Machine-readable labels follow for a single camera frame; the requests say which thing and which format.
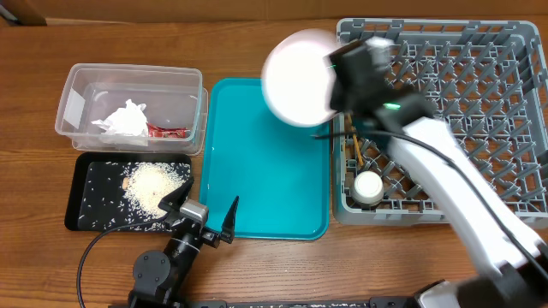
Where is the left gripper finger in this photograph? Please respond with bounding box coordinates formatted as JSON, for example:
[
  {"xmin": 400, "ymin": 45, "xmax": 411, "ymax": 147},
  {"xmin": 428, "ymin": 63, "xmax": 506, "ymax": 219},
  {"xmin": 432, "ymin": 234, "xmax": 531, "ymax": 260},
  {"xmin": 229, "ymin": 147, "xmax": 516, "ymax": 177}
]
[
  {"xmin": 158, "ymin": 176, "xmax": 194, "ymax": 210},
  {"xmin": 220, "ymin": 196, "xmax": 239, "ymax": 244}
]

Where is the pile of rice grains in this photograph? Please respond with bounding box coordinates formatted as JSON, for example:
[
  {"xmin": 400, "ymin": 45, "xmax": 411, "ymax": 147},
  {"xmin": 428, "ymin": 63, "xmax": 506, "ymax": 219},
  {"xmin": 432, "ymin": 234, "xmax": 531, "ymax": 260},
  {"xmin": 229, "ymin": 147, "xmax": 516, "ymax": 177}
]
[{"xmin": 79, "ymin": 161, "xmax": 192, "ymax": 230}]

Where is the large white round plate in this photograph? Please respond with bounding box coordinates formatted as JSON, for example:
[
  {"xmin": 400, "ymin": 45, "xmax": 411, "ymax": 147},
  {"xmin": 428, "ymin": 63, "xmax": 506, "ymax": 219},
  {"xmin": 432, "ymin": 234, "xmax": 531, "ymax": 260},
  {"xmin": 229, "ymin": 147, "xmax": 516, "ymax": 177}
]
[{"xmin": 261, "ymin": 29, "xmax": 339, "ymax": 127}]

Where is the wooden chopstick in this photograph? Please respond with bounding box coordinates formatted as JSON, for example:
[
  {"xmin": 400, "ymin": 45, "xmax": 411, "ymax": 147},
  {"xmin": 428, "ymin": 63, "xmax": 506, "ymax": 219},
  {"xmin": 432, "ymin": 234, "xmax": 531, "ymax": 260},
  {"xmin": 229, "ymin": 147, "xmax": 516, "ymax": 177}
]
[
  {"xmin": 352, "ymin": 134, "xmax": 364, "ymax": 168},
  {"xmin": 345, "ymin": 114, "xmax": 354, "ymax": 136}
]

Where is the red snack wrapper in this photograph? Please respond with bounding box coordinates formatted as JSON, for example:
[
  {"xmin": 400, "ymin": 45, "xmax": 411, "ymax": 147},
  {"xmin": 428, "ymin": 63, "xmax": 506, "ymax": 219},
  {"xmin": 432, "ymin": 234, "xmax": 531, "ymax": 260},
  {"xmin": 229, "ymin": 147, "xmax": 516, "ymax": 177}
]
[{"xmin": 146, "ymin": 123, "xmax": 190, "ymax": 139}]

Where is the white tissue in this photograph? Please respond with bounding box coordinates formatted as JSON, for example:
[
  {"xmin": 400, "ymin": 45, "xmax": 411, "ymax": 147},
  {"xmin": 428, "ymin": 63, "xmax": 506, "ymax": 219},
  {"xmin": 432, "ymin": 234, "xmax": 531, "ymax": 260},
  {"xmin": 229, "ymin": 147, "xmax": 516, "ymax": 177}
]
[{"xmin": 92, "ymin": 99, "xmax": 148, "ymax": 137}]

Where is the small grey cup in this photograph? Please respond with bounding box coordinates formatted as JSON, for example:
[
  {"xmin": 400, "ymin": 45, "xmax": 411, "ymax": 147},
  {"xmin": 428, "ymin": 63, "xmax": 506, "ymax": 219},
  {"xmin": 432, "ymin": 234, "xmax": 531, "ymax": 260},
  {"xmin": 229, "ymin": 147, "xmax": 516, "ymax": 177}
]
[{"xmin": 350, "ymin": 171, "xmax": 384, "ymax": 207}]

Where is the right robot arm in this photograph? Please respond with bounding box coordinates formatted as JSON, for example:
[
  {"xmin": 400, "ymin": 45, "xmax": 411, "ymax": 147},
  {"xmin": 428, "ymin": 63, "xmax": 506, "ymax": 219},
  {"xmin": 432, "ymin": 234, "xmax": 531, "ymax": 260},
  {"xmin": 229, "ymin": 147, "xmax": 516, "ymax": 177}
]
[{"xmin": 329, "ymin": 37, "xmax": 547, "ymax": 307}]

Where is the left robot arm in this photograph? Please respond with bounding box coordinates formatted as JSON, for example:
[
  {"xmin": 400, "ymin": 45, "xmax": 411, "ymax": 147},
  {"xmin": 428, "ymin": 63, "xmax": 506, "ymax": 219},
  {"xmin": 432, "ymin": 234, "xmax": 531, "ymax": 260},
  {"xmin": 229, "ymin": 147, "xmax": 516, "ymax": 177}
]
[{"xmin": 128, "ymin": 179, "xmax": 239, "ymax": 307}]

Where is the clear plastic waste bin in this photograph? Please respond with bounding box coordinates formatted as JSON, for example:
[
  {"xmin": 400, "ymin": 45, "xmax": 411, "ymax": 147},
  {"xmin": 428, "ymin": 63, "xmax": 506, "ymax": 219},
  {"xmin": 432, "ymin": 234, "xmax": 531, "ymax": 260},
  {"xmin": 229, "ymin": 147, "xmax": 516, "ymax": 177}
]
[{"xmin": 55, "ymin": 63, "xmax": 208, "ymax": 156}]

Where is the black plastic tray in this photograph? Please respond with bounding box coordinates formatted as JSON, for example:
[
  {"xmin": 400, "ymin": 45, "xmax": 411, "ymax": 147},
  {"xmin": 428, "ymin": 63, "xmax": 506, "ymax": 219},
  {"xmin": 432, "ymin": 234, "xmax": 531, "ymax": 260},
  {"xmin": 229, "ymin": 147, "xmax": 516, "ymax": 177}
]
[{"xmin": 64, "ymin": 152, "xmax": 192, "ymax": 232}]

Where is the teal plastic serving tray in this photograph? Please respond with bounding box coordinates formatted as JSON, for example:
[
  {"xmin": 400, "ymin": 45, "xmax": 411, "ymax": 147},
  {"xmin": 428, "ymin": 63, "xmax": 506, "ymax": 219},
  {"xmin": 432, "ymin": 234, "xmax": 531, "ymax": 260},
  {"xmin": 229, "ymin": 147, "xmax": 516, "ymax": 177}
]
[{"xmin": 199, "ymin": 78, "xmax": 331, "ymax": 240}]

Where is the grey plastic dish rack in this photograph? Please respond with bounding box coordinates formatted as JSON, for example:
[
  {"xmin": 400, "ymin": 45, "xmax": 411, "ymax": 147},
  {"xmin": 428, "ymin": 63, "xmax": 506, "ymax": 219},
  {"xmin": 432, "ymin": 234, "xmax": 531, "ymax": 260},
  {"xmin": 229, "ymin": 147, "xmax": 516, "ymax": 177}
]
[{"xmin": 333, "ymin": 18, "xmax": 547, "ymax": 228}]

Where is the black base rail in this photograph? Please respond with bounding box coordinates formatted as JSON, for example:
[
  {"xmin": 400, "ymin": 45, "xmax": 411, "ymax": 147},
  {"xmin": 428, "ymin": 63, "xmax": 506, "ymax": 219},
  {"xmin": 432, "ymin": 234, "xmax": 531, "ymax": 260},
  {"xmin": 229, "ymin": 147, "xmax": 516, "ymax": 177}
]
[{"xmin": 171, "ymin": 296, "xmax": 419, "ymax": 308}]

